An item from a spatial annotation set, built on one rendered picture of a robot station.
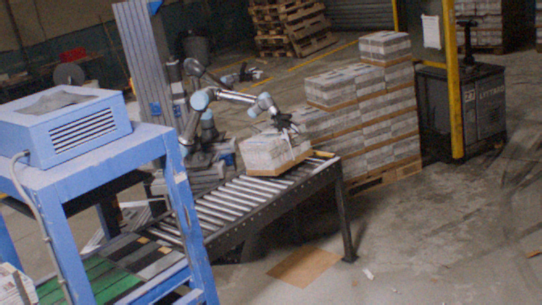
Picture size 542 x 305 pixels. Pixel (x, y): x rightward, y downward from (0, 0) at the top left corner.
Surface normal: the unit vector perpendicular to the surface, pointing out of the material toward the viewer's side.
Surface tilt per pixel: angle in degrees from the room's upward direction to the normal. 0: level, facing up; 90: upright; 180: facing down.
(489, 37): 90
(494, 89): 90
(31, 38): 90
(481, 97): 90
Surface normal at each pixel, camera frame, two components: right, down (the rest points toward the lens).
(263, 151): -0.69, 0.37
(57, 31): 0.71, 0.13
